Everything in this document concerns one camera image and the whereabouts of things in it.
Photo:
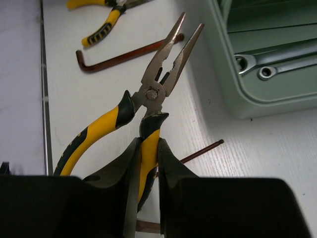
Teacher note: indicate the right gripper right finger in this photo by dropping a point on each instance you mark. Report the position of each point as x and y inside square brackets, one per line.
[171, 201]

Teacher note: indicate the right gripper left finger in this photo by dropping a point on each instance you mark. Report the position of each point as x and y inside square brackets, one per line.
[114, 205]

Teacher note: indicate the thin brown hex key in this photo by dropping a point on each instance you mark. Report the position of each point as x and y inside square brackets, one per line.
[200, 152]

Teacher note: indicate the yellow needle-nose pliers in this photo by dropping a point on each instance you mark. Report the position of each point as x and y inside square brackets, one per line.
[152, 93]

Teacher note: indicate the large silver ratchet wrench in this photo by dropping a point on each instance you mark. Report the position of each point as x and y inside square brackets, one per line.
[252, 61]

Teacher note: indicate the small silver combination wrench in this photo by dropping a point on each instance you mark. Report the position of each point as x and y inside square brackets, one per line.
[267, 72]

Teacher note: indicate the green plastic toolbox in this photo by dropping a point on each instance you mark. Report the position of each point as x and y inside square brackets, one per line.
[254, 27]

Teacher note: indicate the yellow combination pliers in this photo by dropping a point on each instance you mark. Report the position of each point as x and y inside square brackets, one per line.
[118, 7]

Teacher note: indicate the brown hex key right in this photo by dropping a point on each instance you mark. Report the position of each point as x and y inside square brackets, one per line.
[118, 59]

